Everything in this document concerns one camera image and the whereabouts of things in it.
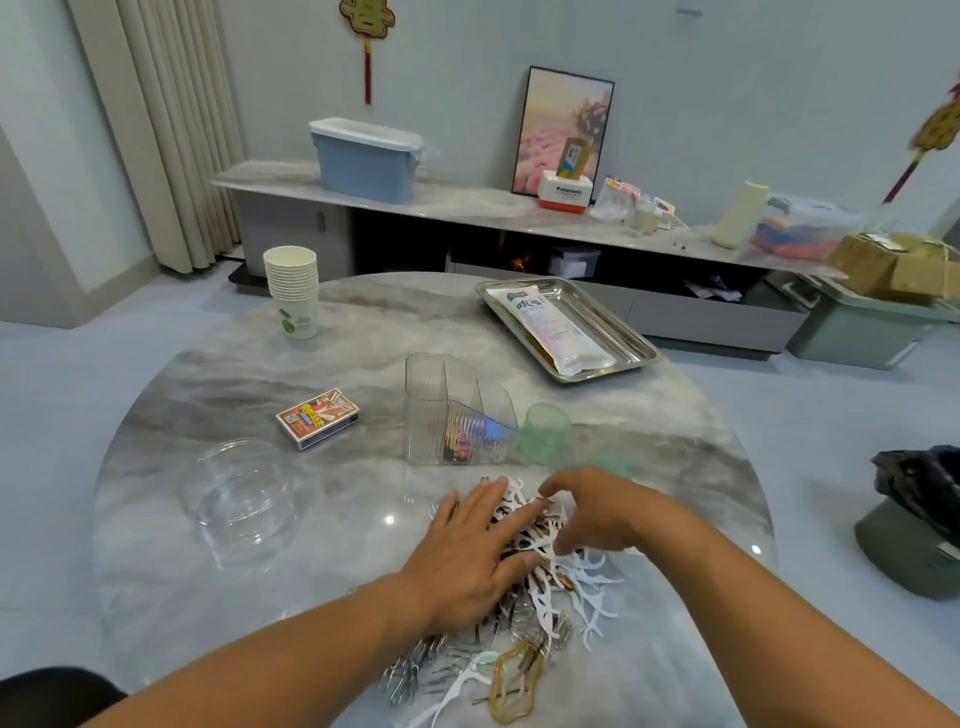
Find person's right hand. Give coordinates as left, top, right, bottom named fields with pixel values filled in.
left=537, top=465, right=677, bottom=557

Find person's left hand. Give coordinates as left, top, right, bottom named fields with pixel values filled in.
left=393, top=477, right=554, bottom=639

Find translucent green plastic cup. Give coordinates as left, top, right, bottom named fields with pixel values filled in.
left=519, top=402, right=573, bottom=465

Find pile of floss picks and clips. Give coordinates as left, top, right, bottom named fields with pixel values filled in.
left=375, top=412, right=624, bottom=728

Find clear ribbed organizer box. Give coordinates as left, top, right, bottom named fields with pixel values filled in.
left=405, top=352, right=522, bottom=467

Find metal tray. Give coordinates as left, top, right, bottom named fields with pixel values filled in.
left=475, top=276, right=662, bottom=386

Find clear printed plastic bag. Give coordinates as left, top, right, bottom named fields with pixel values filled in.
left=498, top=285, right=620, bottom=377

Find colourful matchbox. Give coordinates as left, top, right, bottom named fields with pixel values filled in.
left=274, top=387, right=362, bottom=452

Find clear round plastic bowl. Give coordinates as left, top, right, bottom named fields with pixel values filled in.
left=180, top=438, right=302, bottom=554

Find group of white paper cups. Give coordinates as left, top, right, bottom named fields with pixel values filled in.
left=262, top=246, right=321, bottom=341

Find person's right forearm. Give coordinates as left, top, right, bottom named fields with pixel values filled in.
left=645, top=502, right=960, bottom=728

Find person's left forearm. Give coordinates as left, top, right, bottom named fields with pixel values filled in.
left=82, top=577, right=429, bottom=728

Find loose papers in cabinet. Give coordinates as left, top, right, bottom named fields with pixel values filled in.
left=679, top=277, right=744, bottom=303

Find white box in cabinet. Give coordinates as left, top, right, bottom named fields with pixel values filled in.
left=547, top=247, right=602, bottom=282

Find clear bag of snacks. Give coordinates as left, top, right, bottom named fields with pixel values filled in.
left=591, top=177, right=639, bottom=222

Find trash bin with black bag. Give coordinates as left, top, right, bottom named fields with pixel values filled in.
left=855, top=445, right=960, bottom=602

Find white and red small box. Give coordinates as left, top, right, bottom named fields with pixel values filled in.
left=537, top=171, right=594, bottom=213

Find grey green storage bin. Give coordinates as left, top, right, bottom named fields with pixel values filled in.
left=772, top=270, right=960, bottom=371

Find cream paper roll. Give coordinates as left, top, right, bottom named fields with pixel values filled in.
left=711, top=181, right=771, bottom=251

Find clear storage box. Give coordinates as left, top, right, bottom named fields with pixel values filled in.
left=753, top=195, right=864, bottom=263

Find grey cabinet with marble top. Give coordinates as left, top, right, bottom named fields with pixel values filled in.
left=210, top=159, right=857, bottom=359

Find small colourful box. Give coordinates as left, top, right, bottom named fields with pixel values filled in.
left=556, top=136, right=593, bottom=177

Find cardboard box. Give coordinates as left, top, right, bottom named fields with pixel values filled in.
left=828, top=229, right=960, bottom=305

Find framed pink picture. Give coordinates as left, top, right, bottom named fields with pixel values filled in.
left=511, top=66, right=617, bottom=200

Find blue storage box white lid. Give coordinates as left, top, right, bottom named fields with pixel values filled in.
left=309, top=117, right=426, bottom=204

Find beige curtain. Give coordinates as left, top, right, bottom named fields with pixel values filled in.
left=67, top=0, right=246, bottom=276

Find red gold string wall hanging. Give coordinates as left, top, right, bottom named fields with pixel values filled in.
left=882, top=82, right=960, bottom=207

